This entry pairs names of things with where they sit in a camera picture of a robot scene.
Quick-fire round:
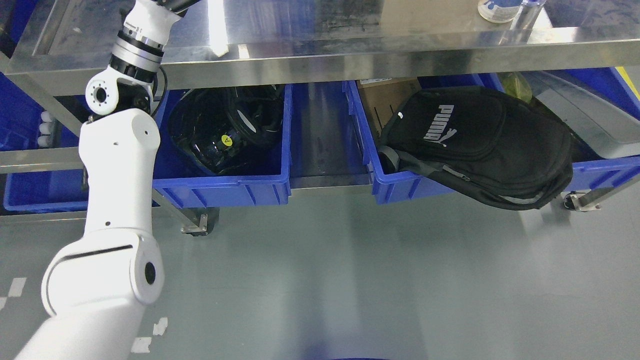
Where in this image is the black Puma backpack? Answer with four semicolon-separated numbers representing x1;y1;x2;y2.
377;85;574;211

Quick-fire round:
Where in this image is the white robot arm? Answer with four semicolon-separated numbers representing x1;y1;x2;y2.
16;0;195;360

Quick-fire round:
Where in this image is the brown cardboard box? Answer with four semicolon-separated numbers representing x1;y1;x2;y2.
356;77;422;140

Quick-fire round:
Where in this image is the white round container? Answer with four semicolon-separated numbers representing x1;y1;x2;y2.
477;0;522;24

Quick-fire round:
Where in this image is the black helmet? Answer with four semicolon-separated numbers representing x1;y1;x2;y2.
167;84;286;176

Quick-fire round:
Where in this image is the blue bin with helmet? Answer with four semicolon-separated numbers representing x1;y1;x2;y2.
153;84;295;208

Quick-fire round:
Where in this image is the green plastic bag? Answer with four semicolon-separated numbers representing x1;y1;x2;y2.
497;71;534;105

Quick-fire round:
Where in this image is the metal cylinder on table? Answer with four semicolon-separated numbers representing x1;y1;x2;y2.
510;0;547;31

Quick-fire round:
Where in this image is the blue bin far left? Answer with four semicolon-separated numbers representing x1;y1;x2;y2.
0;74;89;214

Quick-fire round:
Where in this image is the blue bin with backpack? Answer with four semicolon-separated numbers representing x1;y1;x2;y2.
342;67;640;205

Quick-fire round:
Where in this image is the grey plastic cover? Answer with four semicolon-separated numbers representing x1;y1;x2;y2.
522;68;640;159

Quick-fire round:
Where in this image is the stainless steel table cart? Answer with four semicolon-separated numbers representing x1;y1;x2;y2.
0;0;640;237

